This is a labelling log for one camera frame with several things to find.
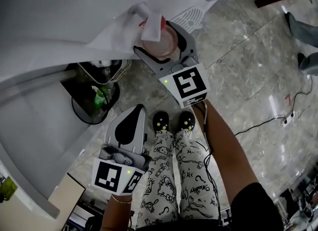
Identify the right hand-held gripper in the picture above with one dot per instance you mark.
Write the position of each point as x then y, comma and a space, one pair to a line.
190, 83

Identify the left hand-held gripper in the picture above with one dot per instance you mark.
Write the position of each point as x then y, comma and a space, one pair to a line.
106, 175

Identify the red lever water dispenser tap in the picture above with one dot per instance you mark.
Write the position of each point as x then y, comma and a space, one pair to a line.
140, 9

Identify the person's left forearm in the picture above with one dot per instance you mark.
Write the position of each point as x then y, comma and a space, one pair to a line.
116, 215

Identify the person's right forearm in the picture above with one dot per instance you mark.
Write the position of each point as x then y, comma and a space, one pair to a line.
223, 150

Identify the white paper tag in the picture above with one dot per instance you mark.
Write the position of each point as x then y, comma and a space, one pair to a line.
152, 27

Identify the person's left black clog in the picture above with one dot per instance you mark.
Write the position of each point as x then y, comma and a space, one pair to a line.
161, 120

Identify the person's black clog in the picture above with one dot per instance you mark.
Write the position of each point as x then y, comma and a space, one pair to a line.
186, 120
161, 120

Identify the white slotted drip tray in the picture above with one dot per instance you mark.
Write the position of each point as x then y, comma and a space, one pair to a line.
188, 17

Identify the green plastic bottle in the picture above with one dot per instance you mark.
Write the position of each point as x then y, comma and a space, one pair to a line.
99, 99

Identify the black mesh waste bin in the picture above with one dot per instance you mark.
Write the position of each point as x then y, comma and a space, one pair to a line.
84, 110

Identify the person's left patterned trouser leg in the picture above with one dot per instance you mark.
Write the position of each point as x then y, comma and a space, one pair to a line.
161, 180

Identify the person's patterned trouser leg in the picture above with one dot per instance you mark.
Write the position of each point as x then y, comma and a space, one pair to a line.
196, 175
161, 180

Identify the person's right black clog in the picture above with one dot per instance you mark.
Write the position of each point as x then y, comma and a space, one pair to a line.
186, 120

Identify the person's right patterned trouser leg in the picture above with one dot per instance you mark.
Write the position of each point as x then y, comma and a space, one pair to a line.
196, 175

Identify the beige cardboard box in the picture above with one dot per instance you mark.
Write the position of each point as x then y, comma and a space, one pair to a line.
67, 195

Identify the white rounded table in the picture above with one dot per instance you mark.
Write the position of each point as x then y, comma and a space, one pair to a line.
37, 125

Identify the yellow-green plastic object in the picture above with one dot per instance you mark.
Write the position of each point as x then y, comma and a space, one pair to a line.
7, 189

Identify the white floor socket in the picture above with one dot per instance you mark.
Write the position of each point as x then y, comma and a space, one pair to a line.
289, 118

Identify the cluttered desk equipment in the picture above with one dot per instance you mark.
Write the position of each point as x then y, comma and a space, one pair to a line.
300, 200

